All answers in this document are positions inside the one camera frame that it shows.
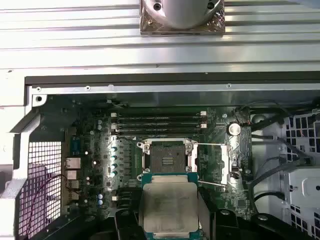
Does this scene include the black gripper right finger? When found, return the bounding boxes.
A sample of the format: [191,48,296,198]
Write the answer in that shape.
[198,184,316,240]

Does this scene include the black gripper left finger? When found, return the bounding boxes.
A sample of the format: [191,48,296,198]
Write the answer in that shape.
[34,187,147,240]

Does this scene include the silver topped CPU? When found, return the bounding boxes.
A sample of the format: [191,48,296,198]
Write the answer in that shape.
[138,172,205,240]

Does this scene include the metal socket cover frame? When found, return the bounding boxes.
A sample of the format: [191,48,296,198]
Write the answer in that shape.
[193,142,232,187]

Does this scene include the CPU socket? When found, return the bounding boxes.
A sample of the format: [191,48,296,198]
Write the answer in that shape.
[136,138,200,176]

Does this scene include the black RAM slot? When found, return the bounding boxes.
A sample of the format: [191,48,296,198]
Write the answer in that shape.
[116,128,205,136]
[116,116,205,124]
[111,122,208,130]
[111,110,208,118]

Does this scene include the green motherboard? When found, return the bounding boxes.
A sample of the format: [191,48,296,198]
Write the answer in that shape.
[63,99,253,221]

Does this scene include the internal USB port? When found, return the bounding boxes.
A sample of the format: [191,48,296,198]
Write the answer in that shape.
[229,167,241,180]

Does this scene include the silver metal port block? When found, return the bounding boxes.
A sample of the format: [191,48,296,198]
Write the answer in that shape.
[63,157,82,181]

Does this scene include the silver metal drive cage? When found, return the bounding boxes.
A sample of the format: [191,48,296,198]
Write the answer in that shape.
[282,109,320,240]

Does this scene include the blue port connector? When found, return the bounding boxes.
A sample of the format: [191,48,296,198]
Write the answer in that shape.
[70,136,81,156]

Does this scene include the silver coin battery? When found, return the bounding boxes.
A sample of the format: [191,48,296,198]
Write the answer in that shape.
[226,121,242,137]

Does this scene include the black PC case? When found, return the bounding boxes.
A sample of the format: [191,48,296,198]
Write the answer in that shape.
[0,67,320,240]

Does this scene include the white connector thin wires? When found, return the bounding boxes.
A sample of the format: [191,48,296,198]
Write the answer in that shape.
[106,98,130,108]

